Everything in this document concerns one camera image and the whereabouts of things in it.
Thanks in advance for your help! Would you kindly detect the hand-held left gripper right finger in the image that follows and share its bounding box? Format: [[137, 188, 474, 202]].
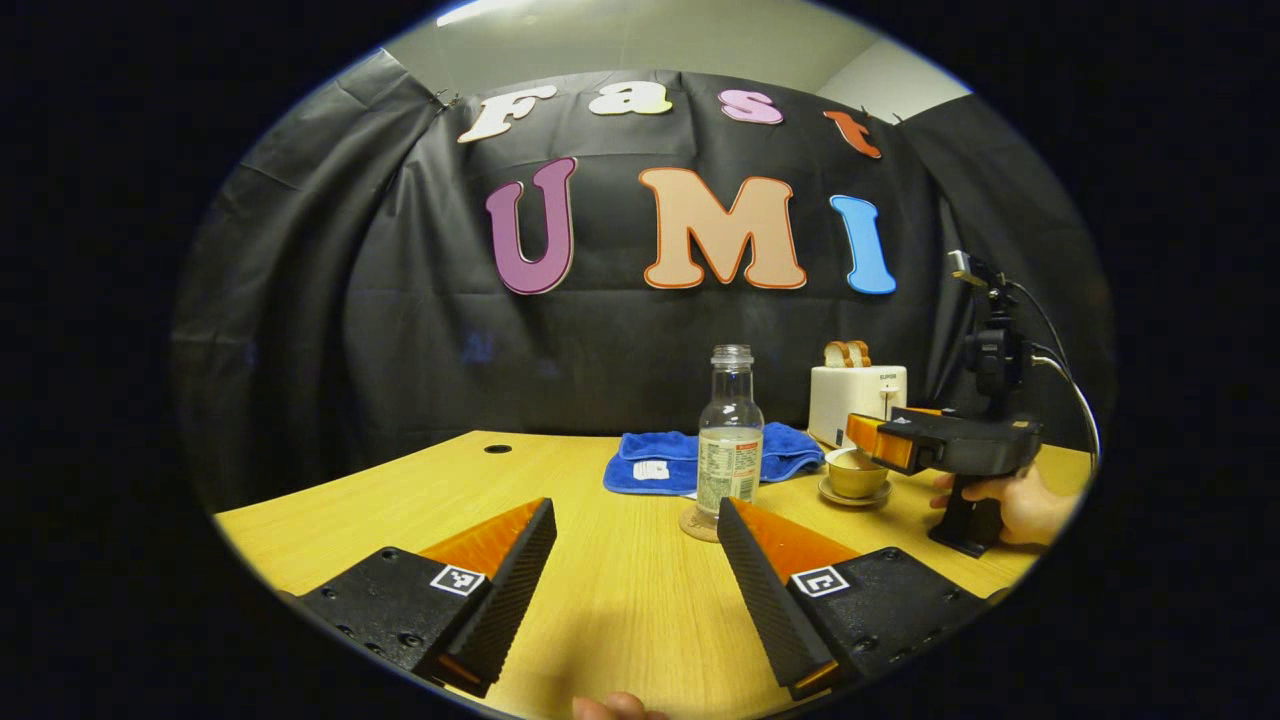
[[717, 498, 986, 701]]

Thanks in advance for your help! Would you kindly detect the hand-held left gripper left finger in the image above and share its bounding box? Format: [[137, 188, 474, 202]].
[[298, 498, 559, 699]]

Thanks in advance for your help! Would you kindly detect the cream ceramic teacup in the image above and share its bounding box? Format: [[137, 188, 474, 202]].
[[827, 460, 891, 499]]

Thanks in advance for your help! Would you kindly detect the round cork coaster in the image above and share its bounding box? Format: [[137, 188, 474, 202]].
[[679, 503, 726, 544]]

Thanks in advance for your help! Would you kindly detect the clear plastic water bottle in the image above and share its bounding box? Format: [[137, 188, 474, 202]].
[[695, 345, 766, 531]]

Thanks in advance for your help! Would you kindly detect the white toaster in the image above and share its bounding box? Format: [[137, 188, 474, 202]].
[[807, 365, 909, 449]]

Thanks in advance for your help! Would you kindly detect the cream ceramic saucer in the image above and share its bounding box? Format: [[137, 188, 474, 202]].
[[818, 475, 893, 508]]

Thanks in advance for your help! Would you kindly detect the blue towel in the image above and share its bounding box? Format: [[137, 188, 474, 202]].
[[603, 422, 826, 497]]

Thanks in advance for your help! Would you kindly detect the black backdrop cloth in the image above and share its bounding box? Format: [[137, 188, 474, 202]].
[[170, 50, 1113, 511]]

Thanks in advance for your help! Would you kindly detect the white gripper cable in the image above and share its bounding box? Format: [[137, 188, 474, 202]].
[[1030, 352, 1101, 466]]

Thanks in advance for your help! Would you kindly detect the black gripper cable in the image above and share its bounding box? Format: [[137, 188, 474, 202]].
[[1010, 280, 1076, 381]]

